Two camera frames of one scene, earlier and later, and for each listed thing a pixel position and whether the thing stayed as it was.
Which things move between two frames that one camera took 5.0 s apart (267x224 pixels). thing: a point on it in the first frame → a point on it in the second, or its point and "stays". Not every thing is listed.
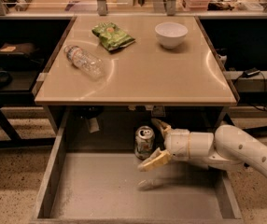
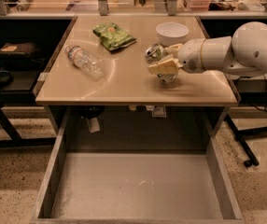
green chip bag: (114, 36) stays
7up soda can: (145, 142) → (155, 53)
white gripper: (176, 143) → (189, 55)
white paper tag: (93, 125) stays
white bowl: (171, 34) stays
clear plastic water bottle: (87, 62) stays
